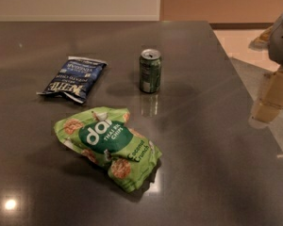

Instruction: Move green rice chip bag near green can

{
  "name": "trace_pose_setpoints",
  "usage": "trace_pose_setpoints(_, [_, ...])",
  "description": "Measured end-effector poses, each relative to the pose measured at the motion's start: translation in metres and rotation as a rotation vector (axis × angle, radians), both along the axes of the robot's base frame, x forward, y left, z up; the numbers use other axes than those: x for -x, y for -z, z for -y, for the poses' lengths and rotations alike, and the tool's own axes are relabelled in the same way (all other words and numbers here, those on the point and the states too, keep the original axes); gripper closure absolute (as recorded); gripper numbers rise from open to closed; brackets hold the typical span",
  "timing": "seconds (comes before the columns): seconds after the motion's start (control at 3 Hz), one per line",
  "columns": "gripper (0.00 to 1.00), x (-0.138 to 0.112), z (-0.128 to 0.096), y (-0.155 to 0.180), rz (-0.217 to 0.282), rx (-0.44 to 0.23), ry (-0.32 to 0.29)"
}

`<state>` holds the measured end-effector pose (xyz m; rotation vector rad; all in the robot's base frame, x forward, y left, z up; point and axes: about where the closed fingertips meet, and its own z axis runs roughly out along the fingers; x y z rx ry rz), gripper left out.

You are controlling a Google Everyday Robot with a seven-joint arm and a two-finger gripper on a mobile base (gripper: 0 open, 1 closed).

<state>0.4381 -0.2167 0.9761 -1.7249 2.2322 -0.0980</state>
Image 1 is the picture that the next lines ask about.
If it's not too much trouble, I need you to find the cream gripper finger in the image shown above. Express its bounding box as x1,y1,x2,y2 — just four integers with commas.
251,67,283,123

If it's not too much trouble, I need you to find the green rice chip bag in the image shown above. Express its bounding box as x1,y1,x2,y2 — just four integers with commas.
54,106,162,193

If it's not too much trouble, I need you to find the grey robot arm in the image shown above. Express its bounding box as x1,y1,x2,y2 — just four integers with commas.
251,12,283,123

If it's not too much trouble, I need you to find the green soda can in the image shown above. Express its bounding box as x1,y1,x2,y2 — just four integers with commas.
140,49,161,93

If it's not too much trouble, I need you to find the blue kettle chip bag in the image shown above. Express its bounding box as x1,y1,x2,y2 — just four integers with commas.
39,56,107,104

